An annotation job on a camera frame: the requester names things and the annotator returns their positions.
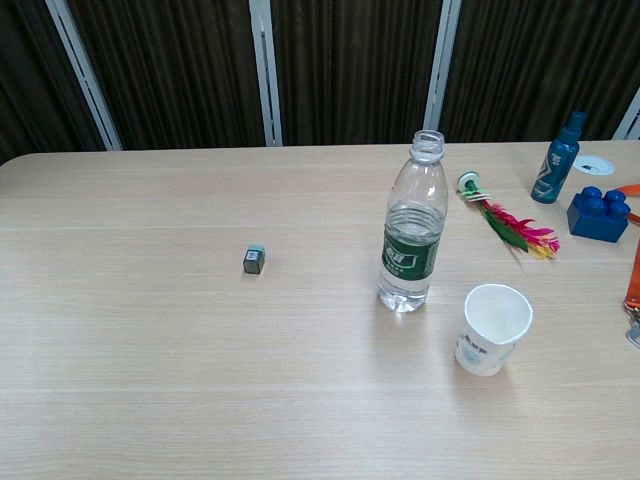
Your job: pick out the transparent plastic water bottle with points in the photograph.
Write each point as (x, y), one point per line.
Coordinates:
(410, 250)

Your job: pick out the white paper cup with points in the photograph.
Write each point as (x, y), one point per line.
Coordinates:
(475, 351)

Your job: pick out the blue spray bottle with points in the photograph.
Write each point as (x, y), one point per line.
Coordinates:
(552, 172)

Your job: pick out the small grey teal cube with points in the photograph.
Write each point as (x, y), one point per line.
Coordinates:
(253, 261)

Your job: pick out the dark pleated curtain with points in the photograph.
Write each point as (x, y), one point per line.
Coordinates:
(350, 70)

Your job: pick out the colourful feather shuttlecock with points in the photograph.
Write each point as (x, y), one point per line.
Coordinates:
(496, 216)

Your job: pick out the blue toy building block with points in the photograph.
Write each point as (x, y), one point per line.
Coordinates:
(595, 220)

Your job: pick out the white partition frame post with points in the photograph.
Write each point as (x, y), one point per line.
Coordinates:
(631, 117)
(85, 75)
(440, 75)
(266, 75)

